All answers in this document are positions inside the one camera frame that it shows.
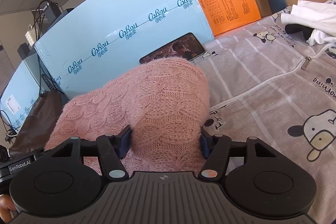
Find pink knitted sweater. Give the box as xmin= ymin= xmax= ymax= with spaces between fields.
xmin=45 ymin=57 xmax=210 ymax=173

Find person's left hand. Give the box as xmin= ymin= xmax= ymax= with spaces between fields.
xmin=0 ymin=194 xmax=16 ymax=223

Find black smartphone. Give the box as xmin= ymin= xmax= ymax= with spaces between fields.
xmin=139 ymin=32 xmax=206 ymax=64

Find white power strip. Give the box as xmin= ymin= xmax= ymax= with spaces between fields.
xmin=25 ymin=25 xmax=39 ymax=47

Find black garment piece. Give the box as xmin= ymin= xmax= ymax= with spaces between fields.
xmin=285 ymin=24 xmax=313 ymax=40

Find light blue foam board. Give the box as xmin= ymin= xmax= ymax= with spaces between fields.
xmin=35 ymin=0 xmax=214 ymax=98

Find white folded garment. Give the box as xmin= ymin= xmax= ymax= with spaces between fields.
xmin=281 ymin=0 xmax=335 ymax=46

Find black cables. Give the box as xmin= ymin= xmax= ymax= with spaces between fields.
xmin=0 ymin=0 xmax=66 ymax=144

